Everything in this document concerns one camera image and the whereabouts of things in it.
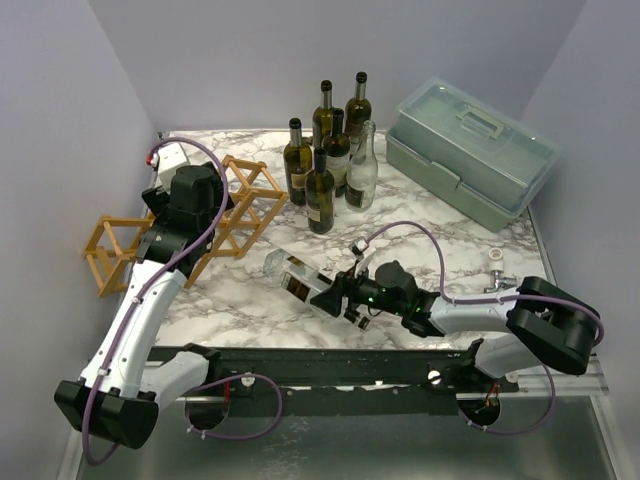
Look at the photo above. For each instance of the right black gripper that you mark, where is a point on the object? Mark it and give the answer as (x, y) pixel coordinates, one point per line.
(347, 292)

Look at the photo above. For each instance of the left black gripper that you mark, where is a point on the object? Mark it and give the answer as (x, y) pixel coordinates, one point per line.
(158, 202)

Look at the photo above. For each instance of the clear square liquor bottle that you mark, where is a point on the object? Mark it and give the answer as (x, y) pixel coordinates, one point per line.
(301, 280)

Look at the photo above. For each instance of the wooden wine rack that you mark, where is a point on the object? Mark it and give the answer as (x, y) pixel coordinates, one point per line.
(112, 246)

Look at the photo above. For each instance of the dark green wine bottle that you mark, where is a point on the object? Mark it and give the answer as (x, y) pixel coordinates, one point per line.
(297, 157)
(319, 192)
(337, 146)

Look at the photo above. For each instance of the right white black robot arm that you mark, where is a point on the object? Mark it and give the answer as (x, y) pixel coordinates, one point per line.
(536, 323)

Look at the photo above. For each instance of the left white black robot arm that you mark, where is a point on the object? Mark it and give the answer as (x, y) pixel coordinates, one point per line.
(114, 398)

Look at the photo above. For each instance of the clear empty glass bottle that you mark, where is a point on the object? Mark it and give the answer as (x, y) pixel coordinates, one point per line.
(362, 171)

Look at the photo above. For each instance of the back left green wine bottle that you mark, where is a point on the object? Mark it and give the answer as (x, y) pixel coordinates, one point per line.
(323, 114)

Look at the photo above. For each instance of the back right green wine bottle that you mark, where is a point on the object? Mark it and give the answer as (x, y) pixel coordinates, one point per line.
(358, 109)

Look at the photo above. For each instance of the white plastic pipe fitting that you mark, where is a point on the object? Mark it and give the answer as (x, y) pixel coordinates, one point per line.
(496, 259)

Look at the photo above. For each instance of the metal faucet valve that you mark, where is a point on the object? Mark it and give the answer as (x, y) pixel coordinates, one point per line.
(501, 282)

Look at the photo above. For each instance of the green plastic toolbox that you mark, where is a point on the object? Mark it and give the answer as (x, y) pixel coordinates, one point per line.
(478, 160)

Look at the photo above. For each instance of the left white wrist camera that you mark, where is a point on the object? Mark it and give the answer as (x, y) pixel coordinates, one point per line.
(166, 161)

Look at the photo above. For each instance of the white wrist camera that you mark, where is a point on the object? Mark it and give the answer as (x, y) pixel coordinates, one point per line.
(359, 249)
(166, 161)

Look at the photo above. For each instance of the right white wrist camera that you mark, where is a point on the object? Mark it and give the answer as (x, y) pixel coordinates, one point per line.
(359, 249)

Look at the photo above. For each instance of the black mounting rail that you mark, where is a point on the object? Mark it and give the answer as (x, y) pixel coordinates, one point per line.
(334, 382)

